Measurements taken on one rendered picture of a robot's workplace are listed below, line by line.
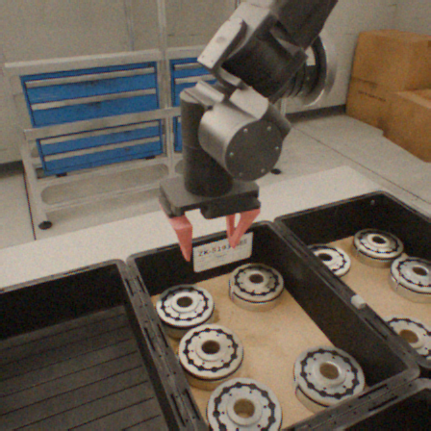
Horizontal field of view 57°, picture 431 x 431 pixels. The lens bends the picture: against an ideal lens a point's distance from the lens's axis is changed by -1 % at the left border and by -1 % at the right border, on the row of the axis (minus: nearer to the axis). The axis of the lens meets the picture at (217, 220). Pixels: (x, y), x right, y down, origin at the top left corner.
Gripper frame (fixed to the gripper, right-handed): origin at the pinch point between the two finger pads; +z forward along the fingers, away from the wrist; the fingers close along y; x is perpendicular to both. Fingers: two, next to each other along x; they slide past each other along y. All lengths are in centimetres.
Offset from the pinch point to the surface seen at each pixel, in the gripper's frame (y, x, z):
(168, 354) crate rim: -7.6, -3.7, 13.3
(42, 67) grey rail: -12, 187, 17
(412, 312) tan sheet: 38.0, -5.0, 23.5
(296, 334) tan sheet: 15.7, -0.8, 23.4
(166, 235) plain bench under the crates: 9, 54, 37
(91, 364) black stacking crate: -17.8, 7.2, 23.5
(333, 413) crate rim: 7.5, -19.4, 13.2
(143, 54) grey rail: 40, 190, 16
